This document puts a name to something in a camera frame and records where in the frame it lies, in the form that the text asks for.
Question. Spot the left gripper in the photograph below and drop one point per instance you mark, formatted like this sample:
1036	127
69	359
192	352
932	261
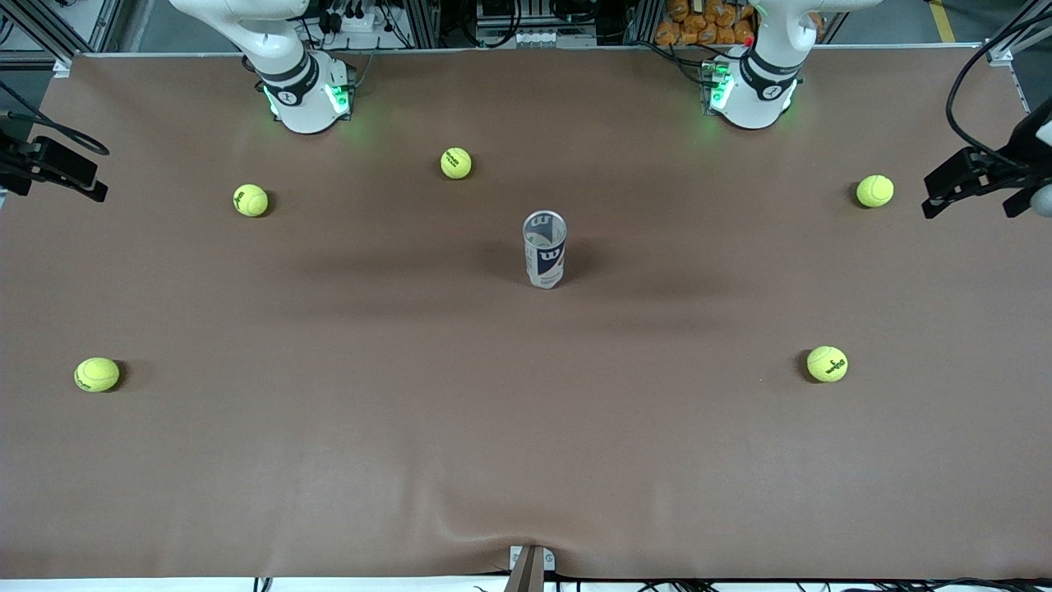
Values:
1012	159

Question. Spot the Wilson tennis ball can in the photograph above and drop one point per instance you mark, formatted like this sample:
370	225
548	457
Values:
544	259

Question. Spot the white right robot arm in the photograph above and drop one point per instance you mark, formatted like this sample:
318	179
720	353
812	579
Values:
300	103

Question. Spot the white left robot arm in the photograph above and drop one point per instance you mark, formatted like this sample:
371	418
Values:
760	103

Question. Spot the yellow-green tennis ball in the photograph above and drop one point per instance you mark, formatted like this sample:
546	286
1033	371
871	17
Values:
251	200
456	163
827	363
97	374
875	191

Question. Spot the white power strip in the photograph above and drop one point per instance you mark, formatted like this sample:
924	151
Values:
352	22

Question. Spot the orange packaged goods pile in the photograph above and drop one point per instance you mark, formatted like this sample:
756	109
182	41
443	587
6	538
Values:
707	20

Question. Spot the silver electronics unit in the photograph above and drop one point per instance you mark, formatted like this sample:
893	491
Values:
534	29

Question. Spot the brown table cover mat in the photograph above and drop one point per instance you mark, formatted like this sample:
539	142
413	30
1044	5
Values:
526	411

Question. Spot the metal table clamp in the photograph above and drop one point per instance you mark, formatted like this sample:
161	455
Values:
530	571

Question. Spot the white corner bracket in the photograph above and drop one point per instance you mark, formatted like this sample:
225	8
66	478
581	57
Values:
62	68
1001	57

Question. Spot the aluminium frame profile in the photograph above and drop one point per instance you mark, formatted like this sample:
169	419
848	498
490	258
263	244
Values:
423	20
1019	33
57	33
639	20

